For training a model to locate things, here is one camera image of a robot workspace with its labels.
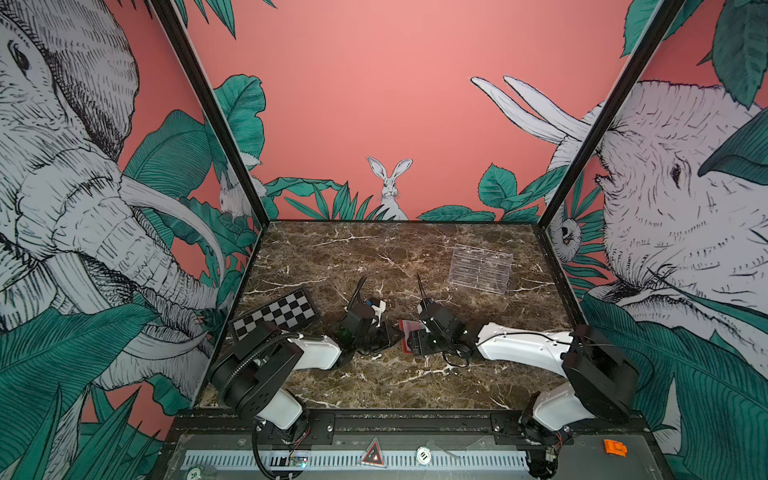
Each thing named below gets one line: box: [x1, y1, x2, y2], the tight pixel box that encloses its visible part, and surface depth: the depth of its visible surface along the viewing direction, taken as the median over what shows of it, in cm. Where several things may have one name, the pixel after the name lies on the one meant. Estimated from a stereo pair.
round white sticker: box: [416, 446, 432, 465], surface depth 71 cm
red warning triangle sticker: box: [360, 435, 387, 469], surface depth 71 cm
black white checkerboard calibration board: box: [228, 287, 320, 342], surface depth 92 cm
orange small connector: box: [604, 439, 628, 457], surface depth 72 cm
